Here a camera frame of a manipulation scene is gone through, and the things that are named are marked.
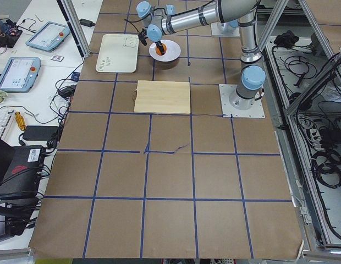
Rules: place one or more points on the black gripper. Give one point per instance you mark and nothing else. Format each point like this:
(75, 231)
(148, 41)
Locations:
(159, 44)

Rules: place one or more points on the orange mandarin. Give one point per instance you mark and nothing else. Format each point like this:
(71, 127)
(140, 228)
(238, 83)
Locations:
(161, 50)

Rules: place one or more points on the white ribbed plate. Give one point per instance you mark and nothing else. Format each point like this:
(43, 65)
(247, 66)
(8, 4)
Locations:
(173, 51)

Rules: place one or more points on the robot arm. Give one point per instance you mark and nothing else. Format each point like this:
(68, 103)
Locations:
(163, 20)

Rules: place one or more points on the cream bear tray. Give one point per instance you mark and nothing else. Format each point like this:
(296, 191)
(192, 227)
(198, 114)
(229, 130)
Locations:
(118, 53)

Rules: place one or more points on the bamboo cutting board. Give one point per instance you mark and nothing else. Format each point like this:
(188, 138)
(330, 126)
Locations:
(162, 97)

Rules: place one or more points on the black power adapter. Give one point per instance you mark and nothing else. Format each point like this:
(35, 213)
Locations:
(85, 22)

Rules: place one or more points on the upper teach pendant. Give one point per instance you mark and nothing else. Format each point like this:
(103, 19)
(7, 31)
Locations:
(49, 37)

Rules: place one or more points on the teach pendant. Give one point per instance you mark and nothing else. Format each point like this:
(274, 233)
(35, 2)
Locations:
(20, 74)
(49, 37)

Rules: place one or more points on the lower teach pendant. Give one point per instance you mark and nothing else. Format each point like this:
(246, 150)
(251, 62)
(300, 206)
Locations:
(20, 74)

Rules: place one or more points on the gold metal cylinder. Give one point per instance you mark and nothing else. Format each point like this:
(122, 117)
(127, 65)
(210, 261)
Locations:
(20, 121)

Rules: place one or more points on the white keyboard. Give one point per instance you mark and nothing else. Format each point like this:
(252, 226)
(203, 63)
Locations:
(7, 116)

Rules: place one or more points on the black laptop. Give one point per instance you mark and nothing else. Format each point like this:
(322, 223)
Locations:
(20, 168)

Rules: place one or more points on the aluminium frame post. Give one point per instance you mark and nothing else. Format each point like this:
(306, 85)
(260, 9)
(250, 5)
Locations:
(71, 17)

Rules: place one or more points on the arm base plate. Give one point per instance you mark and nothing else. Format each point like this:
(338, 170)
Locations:
(234, 106)

